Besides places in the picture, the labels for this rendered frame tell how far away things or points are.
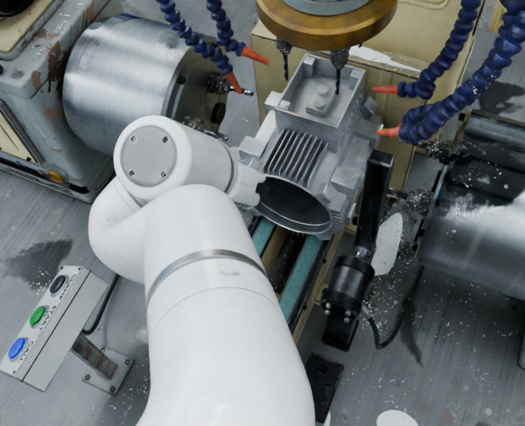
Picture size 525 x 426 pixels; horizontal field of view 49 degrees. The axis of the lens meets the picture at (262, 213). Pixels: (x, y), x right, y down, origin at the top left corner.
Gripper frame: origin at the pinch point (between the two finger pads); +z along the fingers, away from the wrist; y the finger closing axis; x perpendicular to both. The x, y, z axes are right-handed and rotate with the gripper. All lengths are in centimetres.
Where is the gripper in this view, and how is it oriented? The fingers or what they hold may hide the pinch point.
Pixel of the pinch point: (243, 181)
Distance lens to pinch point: 86.9
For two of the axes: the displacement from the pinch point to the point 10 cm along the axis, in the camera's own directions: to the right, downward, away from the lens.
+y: 9.1, 3.2, -2.5
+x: 3.2, -9.5, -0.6
